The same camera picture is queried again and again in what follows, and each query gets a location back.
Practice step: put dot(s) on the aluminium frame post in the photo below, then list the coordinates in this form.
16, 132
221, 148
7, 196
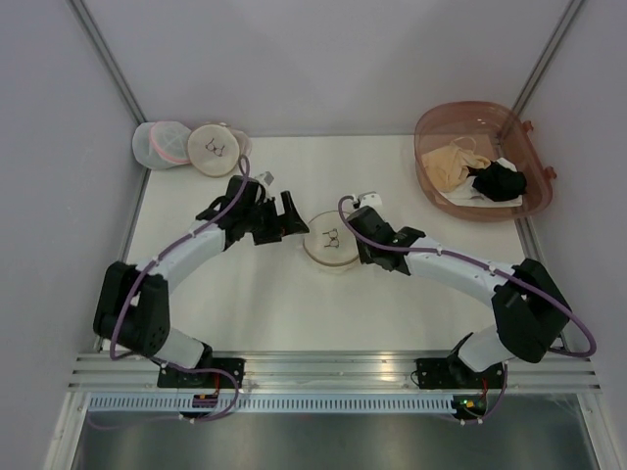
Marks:
97, 40
566, 21

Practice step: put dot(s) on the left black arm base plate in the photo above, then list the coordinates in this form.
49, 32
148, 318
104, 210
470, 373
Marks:
227, 374

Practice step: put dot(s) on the beige round mesh laundry bag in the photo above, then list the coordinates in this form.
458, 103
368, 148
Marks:
329, 245

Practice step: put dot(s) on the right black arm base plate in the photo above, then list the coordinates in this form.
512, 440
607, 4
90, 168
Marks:
441, 374

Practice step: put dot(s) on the white slotted cable duct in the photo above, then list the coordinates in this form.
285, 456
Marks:
273, 403

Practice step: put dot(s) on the brown translucent plastic basket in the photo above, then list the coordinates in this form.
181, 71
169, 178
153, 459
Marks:
500, 134

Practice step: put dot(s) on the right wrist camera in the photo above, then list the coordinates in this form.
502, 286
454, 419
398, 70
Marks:
369, 199

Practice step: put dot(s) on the white pink-trim mesh laundry bag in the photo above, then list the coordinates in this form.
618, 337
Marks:
161, 145

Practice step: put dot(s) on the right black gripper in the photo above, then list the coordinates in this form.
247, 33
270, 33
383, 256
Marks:
368, 253

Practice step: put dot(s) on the beige mesh bag at back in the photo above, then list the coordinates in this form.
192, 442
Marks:
214, 148

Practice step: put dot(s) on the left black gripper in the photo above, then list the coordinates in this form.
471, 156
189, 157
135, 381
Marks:
272, 222

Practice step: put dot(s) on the beige bra in basket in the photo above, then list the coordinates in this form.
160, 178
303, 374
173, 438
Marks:
447, 166

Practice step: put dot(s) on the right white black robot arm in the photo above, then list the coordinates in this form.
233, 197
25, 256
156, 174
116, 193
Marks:
526, 303

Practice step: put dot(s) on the right aluminium frame post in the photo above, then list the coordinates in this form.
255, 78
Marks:
566, 21

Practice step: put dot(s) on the white garment in basket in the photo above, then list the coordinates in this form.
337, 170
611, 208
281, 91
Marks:
465, 196

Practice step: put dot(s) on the black garment in basket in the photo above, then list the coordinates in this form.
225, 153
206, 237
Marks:
498, 183

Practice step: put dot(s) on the left aluminium frame post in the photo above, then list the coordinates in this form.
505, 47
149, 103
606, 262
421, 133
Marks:
97, 40

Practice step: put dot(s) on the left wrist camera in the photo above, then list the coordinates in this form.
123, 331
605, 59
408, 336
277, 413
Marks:
266, 178

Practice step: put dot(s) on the aluminium front rail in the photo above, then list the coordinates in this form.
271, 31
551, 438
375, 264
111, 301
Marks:
342, 372

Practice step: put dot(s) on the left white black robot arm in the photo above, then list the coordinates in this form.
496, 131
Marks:
133, 306

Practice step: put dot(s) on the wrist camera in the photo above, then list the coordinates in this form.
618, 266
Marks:
369, 199
266, 178

